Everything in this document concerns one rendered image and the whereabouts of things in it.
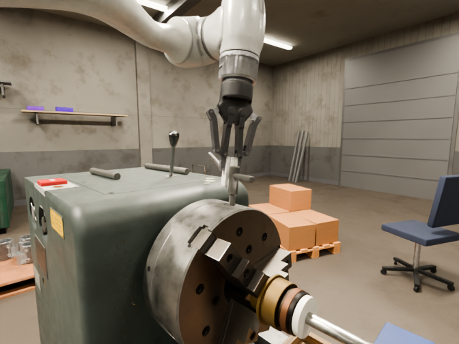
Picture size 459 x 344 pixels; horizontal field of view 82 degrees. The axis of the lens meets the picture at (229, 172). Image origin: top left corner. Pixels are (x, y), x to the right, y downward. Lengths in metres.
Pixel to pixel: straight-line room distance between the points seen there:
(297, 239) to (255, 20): 2.70
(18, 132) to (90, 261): 6.26
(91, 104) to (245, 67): 6.41
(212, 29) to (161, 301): 0.57
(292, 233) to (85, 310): 2.62
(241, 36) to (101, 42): 6.71
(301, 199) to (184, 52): 3.18
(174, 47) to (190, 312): 0.56
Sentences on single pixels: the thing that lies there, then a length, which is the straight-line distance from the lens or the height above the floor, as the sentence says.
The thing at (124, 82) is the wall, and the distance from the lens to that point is 7.17.
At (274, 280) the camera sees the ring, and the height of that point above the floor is 1.12.
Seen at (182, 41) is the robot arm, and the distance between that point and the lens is 0.68.
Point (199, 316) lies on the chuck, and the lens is 0.55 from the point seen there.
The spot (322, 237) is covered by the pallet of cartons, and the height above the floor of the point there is 0.23.
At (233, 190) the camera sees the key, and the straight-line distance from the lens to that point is 0.57.
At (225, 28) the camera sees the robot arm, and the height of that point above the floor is 1.61.
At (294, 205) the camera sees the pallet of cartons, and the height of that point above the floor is 0.49.
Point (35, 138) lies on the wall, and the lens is 6.77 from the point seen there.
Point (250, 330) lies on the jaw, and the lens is 0.58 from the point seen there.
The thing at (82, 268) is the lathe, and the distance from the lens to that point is 0.58.
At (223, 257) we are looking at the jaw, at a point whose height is 1.18.
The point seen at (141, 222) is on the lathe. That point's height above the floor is 1.21.
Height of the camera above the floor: 1.38
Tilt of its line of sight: 8 degrees down
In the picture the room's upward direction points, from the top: straight up
